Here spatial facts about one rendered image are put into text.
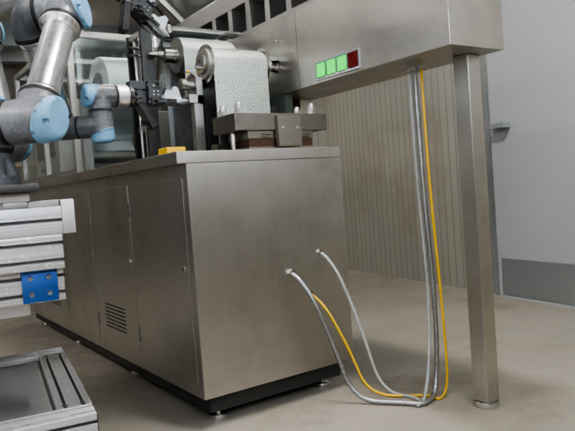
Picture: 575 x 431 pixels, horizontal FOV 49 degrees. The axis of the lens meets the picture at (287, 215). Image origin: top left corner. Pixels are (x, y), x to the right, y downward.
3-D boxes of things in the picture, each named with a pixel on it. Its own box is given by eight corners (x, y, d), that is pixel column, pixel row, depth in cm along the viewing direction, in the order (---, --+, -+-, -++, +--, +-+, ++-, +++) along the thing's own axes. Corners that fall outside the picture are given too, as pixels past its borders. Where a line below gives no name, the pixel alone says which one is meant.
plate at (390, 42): (100, 147, 435) (96, 103, 434) (138, 146, 451) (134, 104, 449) (445, 44, 180) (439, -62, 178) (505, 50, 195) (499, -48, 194)
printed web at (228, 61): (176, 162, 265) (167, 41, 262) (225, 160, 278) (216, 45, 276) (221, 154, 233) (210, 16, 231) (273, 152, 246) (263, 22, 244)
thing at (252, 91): (217, 124, 233) (214, 74, 232) (270, 124, 246) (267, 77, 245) (218, 124, 232) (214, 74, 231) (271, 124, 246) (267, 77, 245)
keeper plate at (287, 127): (276, 146, 223) (274, 115, 223) (299, 145, 229) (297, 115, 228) (281, 145, 221) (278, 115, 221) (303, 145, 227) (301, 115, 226)
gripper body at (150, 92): (163, 80, 216) (130, 79, 209) (166, 105, 217) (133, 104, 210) (155, 85, 223) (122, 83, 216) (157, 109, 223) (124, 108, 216)
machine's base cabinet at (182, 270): (27, 324, 407) (15, 192, 403) (123, 307, 444) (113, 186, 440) (204, 432, 200) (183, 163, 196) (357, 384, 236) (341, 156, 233)
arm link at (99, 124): (87, 144, 213) (84, 113, 212) (119, 142, 212) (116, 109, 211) (77, 144, 205) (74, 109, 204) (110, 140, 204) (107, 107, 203)
